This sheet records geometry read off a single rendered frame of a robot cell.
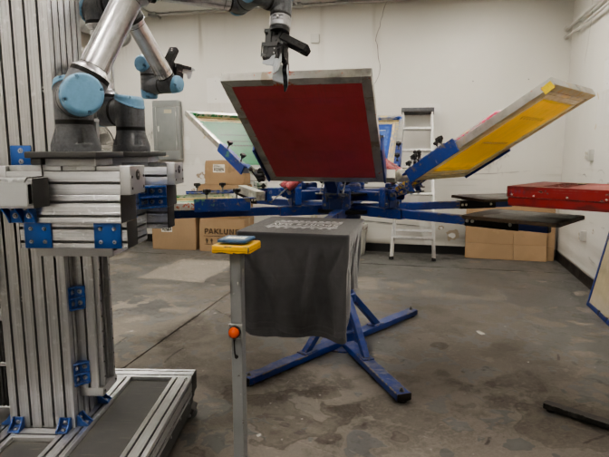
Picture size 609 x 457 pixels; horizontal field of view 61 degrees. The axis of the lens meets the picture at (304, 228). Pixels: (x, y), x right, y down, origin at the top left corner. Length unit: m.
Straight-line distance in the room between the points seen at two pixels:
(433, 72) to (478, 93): 0.58
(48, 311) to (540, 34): 5.87
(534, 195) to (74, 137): 1.84
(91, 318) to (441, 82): 5.26
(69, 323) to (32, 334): 0.14
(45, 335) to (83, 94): 0.94
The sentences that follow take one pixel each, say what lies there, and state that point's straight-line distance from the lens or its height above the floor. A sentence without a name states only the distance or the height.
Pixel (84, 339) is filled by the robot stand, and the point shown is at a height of 0.56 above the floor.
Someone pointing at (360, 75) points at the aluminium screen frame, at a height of 1.53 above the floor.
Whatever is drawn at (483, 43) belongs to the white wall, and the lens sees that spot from 6.68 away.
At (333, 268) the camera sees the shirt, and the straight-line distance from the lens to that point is 2.00.
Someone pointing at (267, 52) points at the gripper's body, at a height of 1.60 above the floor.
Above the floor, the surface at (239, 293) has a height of 0.78.
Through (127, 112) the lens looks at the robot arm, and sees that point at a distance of 2.26.
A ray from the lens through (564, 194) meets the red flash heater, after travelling 2.46.
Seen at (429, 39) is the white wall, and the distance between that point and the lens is 6.67.
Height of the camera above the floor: 1.26
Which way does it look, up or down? 8 degrees down
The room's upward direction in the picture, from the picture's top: straight up
